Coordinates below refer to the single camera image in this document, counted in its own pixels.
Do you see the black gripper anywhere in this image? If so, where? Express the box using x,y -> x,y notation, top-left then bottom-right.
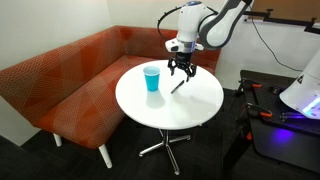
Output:
167,50 -> 198,83

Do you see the black pen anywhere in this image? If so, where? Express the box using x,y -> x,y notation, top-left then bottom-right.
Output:
170,79 -> 185,95

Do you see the blue plastic cup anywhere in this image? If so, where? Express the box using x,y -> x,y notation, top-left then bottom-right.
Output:
142,65 -> 161,93

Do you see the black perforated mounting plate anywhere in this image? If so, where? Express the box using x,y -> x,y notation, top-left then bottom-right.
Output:
241,78 -> 320,136

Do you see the orange patterned corner sofa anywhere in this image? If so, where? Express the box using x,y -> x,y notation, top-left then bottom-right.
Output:
0,25 -> 224,170

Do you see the brown cork board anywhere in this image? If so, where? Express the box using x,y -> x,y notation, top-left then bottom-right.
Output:
251,0 -> 320,23

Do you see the black robot cart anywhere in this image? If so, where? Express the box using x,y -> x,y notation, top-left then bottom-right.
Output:
222,69 -> 320,176

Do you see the round white pedestal table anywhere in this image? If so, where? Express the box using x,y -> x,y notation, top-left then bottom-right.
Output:
115,59 -> 225,176

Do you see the thin black hanging cable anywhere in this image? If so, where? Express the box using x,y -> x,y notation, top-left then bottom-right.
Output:
248,14 -> 304,73

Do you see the black camera boom bar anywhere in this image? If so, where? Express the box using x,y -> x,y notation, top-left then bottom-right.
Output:
242,8 -> 320,35

